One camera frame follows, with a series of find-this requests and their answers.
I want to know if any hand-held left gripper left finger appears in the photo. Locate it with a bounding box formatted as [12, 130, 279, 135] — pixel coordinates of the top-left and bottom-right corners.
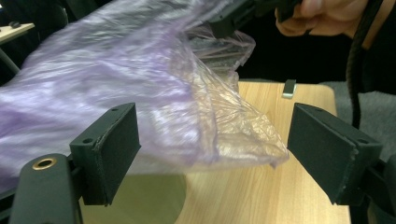
[68, 102, 142, 207]

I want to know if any purple plastic bag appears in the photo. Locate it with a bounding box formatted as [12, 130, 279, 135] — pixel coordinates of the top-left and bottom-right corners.
[0, 0, 290, 194]

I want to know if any wooden background desk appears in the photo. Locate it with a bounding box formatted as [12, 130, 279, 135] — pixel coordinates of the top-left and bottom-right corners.
[0, 21, 36, 76]

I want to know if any small black and white device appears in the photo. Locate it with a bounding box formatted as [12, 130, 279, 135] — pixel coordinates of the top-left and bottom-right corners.
[281, 78, 298, 100]

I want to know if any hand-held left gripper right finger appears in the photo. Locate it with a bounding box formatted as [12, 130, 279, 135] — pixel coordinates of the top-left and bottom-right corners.
[287, 102, 383, 207]

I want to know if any right hand-held gripper cable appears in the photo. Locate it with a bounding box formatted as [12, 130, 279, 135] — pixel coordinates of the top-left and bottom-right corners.
[346, 0, 385, 131]

